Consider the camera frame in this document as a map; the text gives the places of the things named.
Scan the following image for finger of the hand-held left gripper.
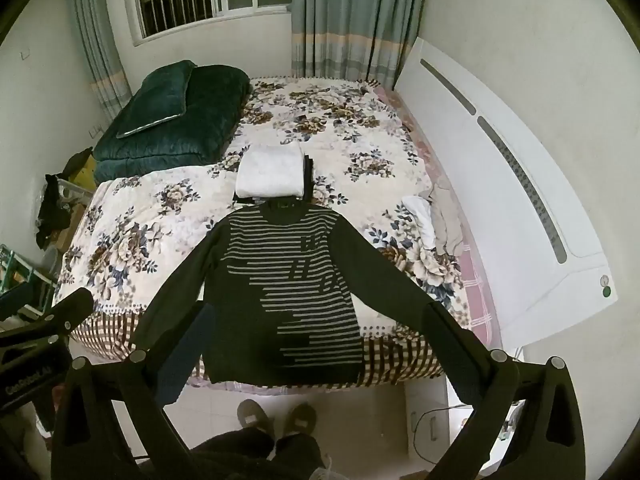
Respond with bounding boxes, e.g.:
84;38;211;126
0;284;35;322
0;287;96;361

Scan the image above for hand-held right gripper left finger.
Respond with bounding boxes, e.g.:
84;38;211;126
50;303;236;480

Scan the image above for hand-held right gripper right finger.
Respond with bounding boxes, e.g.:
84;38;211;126
422;300;587;480

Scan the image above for black striped sweater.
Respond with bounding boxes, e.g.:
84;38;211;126
131;199;451;386

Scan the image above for green rack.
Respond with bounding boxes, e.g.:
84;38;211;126
0;244;58;306

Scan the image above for white nightstand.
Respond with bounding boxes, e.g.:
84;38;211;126
404;374;473;461

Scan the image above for pink bed sheet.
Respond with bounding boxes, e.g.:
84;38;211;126
372;82;501;346

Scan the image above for person's dark pants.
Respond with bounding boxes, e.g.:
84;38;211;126
190;427;322;480

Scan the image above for floral blanket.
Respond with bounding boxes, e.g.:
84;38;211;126
54;77;473;391

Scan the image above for beige cloth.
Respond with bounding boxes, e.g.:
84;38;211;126
430;182;467;257

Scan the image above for small white cloth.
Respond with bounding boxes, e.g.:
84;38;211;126
402;195;437;251

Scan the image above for yellow box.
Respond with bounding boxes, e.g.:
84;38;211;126
70;155;98;193

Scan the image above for white headboard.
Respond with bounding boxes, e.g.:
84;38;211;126
392;37;621;346

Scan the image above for folded white cloth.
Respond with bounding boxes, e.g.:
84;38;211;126
235;144;306;200

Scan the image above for dark green pillow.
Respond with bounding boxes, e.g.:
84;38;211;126
116;60;198;139

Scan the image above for dark green quilt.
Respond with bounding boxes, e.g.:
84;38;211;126
92;65;252;183

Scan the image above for narrow grey-blue curtain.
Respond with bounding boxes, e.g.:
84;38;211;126
67;0;133;126

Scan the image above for wide grey-blue curtain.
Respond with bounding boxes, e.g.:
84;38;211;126
291;0;431;83

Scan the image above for black floor cable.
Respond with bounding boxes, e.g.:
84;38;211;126
410;404;476;466

